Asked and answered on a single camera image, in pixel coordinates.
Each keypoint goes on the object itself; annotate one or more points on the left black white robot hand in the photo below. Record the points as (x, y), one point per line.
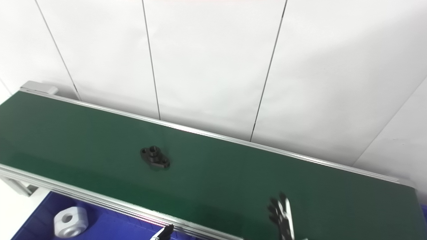
(165, 233)

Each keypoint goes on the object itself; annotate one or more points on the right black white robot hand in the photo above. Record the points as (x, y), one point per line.
(283, 220)

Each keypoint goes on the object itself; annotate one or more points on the black flange part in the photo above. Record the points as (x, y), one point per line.
(155, 158)

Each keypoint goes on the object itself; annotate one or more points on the green conveyor belt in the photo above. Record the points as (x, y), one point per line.
(100, 201)
(233, 186)

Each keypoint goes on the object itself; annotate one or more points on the white block part with hole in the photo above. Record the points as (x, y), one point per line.
(75, 223)

